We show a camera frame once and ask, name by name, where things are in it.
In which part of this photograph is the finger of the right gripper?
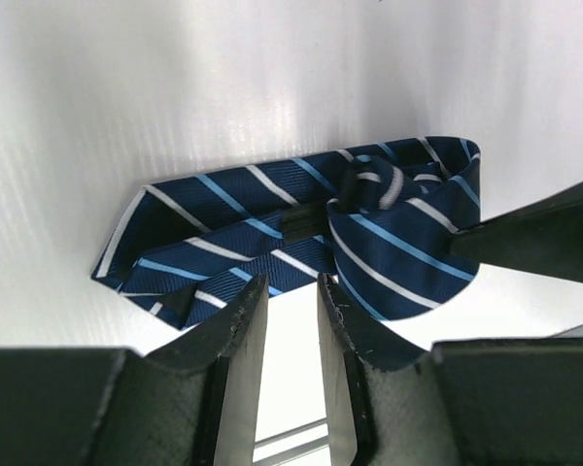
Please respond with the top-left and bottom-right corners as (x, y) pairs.
(450, 182), (583, 283)

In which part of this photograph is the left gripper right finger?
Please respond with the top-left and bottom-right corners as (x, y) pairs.
(318, 275), (583, 465)

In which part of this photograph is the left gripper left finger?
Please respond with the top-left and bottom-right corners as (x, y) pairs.
(0, 276), (268, 465)

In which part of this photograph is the navy blue striped tie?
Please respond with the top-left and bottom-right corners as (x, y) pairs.
(91, 136), (481, 330)

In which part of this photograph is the aluminium front rail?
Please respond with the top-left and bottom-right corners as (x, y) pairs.
(253, 323), (583, 465)

